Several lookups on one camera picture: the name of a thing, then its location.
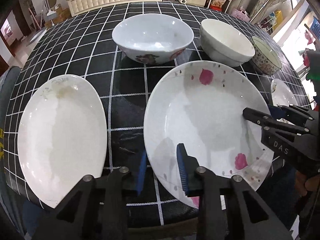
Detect blue plastic basket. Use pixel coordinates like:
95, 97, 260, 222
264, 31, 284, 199
310, 17, 320, 40

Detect small patterned bowl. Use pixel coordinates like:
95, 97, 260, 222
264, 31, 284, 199
251, 36, 282, 76

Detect right hand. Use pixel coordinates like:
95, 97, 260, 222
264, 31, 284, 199
295, 171, 319, 196

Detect pink bag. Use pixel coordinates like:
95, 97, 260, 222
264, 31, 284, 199
231, 7, 250, 22

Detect plain white plate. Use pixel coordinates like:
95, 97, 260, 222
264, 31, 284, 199
17, 74, 107, 209

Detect white plate cartoon print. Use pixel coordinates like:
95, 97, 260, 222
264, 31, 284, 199
271, 79, 298, 106

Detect white plate pink petals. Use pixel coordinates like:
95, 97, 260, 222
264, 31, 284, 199
143, 61, 273, 208

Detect plain white bowl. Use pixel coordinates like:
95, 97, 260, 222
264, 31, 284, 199
200, 19, 255, 67

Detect large white floral bowl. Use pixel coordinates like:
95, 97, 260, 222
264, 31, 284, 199
112, 14, 194, 65

